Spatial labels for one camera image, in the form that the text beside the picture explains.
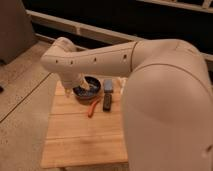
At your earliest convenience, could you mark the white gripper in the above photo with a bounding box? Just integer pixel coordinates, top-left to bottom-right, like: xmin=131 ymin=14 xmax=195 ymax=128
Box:
xmin=59 ymin=73 xmax=90 ymax=95

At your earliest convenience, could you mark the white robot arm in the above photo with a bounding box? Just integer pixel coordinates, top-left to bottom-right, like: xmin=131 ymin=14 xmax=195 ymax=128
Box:
xmin=41 ymin=37 xmax=213 ymax=171

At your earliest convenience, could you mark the black bowl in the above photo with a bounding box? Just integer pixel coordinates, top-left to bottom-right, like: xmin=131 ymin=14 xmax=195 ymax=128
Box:
xmin=73 ymin=76 xmax=101 ymax=99

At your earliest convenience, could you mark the black rectangular block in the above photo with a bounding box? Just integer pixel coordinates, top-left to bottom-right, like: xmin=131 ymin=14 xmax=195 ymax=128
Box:
xmin=103 ymin=93 xmax=112 ymax=111

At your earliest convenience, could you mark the blue-grey sponge block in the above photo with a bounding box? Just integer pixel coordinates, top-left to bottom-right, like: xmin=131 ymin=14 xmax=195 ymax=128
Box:
xmin=103 ymin=79 xmax=113 ymax=93

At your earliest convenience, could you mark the wooden cutting board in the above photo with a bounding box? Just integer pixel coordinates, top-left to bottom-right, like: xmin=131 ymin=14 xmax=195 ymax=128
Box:
xmin=41 ymin=78 xmax=128 ymax=169

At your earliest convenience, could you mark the white cup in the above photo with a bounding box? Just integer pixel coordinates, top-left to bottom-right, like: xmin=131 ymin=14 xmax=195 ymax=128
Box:
xmin=118 ymin=77 xmax=127 ymax=94

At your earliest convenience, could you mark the grey cabinet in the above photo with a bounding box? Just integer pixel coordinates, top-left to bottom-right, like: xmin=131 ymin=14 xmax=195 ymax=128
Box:
xmin=0 ymin=0 xmax=37 ymax=64

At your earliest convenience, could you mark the white window frame rail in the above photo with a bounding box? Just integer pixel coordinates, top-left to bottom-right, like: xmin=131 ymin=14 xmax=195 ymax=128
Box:
xmin=26 ymin=9 xmax=213 ymax=63

